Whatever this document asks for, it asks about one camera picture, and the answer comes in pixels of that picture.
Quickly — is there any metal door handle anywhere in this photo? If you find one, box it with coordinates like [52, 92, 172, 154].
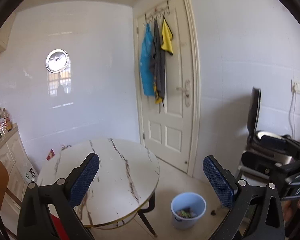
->
[176, 79, 192, 107]

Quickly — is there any cream counter cabinet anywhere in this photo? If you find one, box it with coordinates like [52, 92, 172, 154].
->
[0, 123, 38, 230]

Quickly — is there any round metal lid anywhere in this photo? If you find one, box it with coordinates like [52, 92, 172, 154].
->
[45, 49, 69, 73]

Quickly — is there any black rice cooker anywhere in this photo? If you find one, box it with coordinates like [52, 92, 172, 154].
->
[241, 87, 294, 180]

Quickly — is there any round white marble table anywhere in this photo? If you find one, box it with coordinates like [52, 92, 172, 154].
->
[36, 138, 160, 238]

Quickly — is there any cream upper cabinet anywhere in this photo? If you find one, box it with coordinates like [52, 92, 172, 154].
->
[0, 11, 17, 53]

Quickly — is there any white power cable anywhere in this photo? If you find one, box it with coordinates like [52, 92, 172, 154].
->
[289, 90, 297, 135]

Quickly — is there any blue apron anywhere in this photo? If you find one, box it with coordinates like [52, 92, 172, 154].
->
[139, 23, 155, 97]

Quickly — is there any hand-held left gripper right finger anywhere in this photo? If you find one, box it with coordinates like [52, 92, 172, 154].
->
[202, 155, 287, 240]

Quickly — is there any cream panelled door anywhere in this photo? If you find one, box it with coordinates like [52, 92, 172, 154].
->
[134, 0, 202, 177]

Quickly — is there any metal over-door hook rack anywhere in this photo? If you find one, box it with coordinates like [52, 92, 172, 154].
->
[144, 0, 170, 23]

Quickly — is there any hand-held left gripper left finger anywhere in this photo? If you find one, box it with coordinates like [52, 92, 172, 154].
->
[17, 152, 100, 240]

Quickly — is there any white printed bag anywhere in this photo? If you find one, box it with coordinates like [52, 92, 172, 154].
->
[23, 166, 38, 184]

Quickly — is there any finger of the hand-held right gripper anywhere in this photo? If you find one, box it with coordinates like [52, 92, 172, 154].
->
[261, 134, 300, 155]
[241, 152, 284, 178]

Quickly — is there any grey cloth with yellow trim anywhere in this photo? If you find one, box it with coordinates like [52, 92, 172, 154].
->
[149, 19, 166, 104]

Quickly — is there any blue plastic bucket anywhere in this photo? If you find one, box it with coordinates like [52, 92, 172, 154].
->
[171, 192, 207, 230]

